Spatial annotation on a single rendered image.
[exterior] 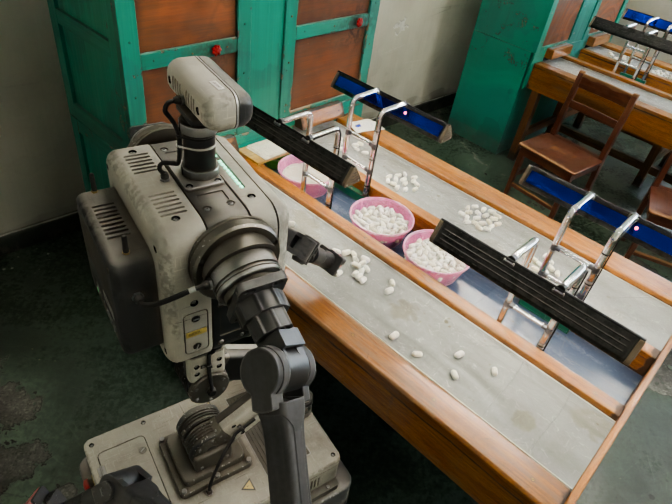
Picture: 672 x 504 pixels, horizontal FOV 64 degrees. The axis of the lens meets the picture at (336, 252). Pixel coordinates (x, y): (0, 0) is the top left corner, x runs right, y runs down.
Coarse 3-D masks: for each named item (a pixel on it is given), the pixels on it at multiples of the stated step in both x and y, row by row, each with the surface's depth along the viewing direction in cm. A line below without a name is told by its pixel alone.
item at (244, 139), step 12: (348, 108) 288; (360, 108) 296; (72, 120) 237; (84, 132) 233; (252, 132) 245; (300, 132) 270; (84, 144) 242; (96, 144) 228; (108, 144) 220; (240, 144) 244; (84, 156) 245; (96, 156) 238; (84, 168) 250; (96, 168) 243; (84, 180) 256; (96, 180) 249; (108, 180) 239
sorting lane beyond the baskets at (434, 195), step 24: (360, 168) 250; (384, 168) 253; (408, 168) 256; (408, 192) 239; (432, 192) 242; (456, 192) 244; (456, 216) 229; (480, 216) 231; (504, 216) 234; (504, 240) 220; (528, 240) 222; (576, 264) 213; (600, 288) 203; (624, 288) 205; (624, 312) 194; (648, 312) 196; (648, 336) 186
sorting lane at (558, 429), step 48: (336, 240) 206; (336, 288) 185; (384, 288) 188; (384, 336) 171; (432, 336) 173; (480, 336) 176; (480, 384) 161; (528, 384) 163; (528, 432) 150; (576, 432) 152; (576, 480) 140
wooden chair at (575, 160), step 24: (624, 96) 333; (600, 120) 349; (624, 120) 336; (528, 144) 357; (552, 144) 363; (576, 144) 366; (552, 168) 345; (576, 168) 339; (600, 168) 358; (504, 192) 380; (528, 192) 365; (552, 216) 356
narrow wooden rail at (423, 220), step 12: (360, 180) 238; (372, 180) 238; (372, 192) 236; (384, 192) 232; (384, 204) 233; (408, 204) 227; (420, 216) 222; (432, 216) 222; (420, 228) 224; (432, 228) 220; (648, 348) 178; (636, 360) 180; (648, 360) 177; (636, 372) 181
